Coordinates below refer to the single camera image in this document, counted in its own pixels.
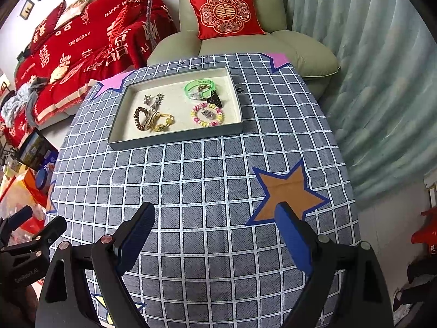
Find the dark printed box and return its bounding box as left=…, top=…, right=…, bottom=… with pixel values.
left=15, top=130, right=58, bottom=171

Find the red plastic stool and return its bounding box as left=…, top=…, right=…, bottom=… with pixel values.
left=411, top=207, right=437, bottom=247

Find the brown beaded bracelet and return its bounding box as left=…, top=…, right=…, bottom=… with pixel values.
left=134, top=107, right=151, bottom=132

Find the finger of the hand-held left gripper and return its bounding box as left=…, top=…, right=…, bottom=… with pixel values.
left=32, top=216, right=68, bottom=247
left=0, top=205, right=34, bottom=245

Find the red sofa pillow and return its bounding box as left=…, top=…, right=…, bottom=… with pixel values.
left=29, top=0, right=67, bottom=53

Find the cream plush toy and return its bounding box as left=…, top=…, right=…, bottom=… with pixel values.
left=49, top=64, right=70, bottom=83

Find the grey clothes pile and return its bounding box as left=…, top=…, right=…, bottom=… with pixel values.
left=0, top=82, right=48, bottom=127

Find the cream jewelry tray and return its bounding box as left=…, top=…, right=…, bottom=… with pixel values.
left=107, top=66, right=244, bottom=151

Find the pastel beaded bracelet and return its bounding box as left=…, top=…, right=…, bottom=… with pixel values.
left=190, top=103, right=226, bottom=128

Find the yellow cord bracelet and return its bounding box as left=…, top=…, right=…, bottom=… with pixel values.
left=153, top=113, right=176, bottom=133

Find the pale green armchair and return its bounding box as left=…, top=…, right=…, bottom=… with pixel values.
left=147, top=0, right=340, bottom=99

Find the black object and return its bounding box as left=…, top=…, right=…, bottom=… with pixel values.
left=392, top=283, right=437, bottom=319
left=406, top=260, right=437, bottom=284

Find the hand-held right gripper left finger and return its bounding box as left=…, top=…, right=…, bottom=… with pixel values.
left=34, top=201, right=157, bottom=328

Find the orange box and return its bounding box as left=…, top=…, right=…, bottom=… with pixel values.
left=0, top=169, right=48, bottom=219

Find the green translucent bracelet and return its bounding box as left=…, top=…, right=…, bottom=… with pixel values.
left=183, top=79, right=218, bottom=101

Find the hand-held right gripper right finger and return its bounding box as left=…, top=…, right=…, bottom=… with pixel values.
left=274, top=201, right=395, bottom=328

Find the grey checked tablecloth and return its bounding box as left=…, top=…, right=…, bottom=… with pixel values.
left=46, top=52, right=361, bottom=328

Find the photo print pillow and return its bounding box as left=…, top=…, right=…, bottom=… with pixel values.
left=55, top=0, right=94, bottom=30

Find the blue round tin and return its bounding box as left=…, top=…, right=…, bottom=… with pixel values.
left=36, top=169, right=53, bottom=192

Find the red printed sofa blanket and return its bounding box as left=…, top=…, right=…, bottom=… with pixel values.
left=14, top=0, right=178, bottom=127

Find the grey patterned strap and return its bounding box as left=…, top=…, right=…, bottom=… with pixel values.
left=145, top=0, right=161, bottom=50

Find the red embroidered cushion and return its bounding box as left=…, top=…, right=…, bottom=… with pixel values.
left=188, top=0, right=266, bottom=40

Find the black hair claw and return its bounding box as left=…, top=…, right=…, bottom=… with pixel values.
left=206, top=90, right=223, bottom=107

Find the white cabinet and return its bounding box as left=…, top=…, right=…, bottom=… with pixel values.
left=423, top=171, right=437, bottom=209

